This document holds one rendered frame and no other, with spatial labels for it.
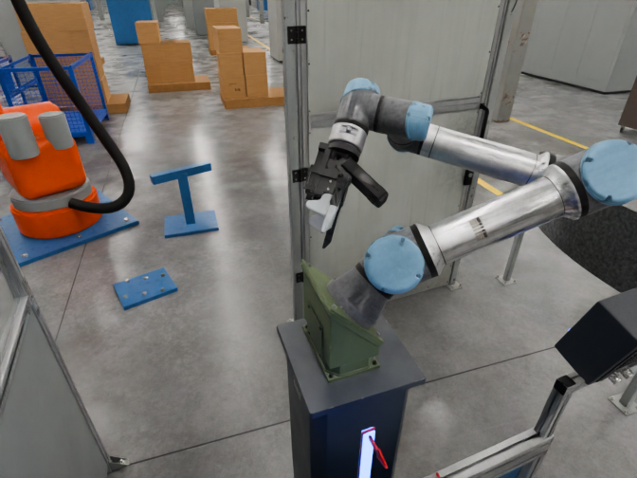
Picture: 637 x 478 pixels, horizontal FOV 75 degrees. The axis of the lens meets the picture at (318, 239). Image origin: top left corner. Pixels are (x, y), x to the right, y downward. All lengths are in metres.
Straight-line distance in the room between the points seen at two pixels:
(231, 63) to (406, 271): 6.94
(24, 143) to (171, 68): 5.85
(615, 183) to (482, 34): 1.65
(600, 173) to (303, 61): 1.37
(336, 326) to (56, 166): 3.23
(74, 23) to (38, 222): 4.47
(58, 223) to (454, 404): 3.23
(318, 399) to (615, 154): 0.78
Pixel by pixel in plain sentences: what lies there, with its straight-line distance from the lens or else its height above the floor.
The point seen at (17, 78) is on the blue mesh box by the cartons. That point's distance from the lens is 6.50.
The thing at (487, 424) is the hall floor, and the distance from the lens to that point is 2.36.
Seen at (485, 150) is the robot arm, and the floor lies 1.52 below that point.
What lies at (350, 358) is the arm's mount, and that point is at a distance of 1.04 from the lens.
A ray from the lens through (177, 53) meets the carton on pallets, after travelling 9.24.
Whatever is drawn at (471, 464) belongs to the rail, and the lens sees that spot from 1.18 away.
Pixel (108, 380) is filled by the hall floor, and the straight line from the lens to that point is 2.62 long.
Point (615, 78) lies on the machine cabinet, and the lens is 10.19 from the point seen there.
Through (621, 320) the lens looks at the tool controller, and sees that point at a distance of 1.06.
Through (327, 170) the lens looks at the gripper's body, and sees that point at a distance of 0.82.
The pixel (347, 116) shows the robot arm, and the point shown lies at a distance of 0.87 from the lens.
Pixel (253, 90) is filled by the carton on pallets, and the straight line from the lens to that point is 7.71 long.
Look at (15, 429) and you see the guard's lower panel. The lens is 1.37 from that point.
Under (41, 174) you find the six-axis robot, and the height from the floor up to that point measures 0.57.
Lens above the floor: 1.83
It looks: 32 degrees down
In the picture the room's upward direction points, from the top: straight up
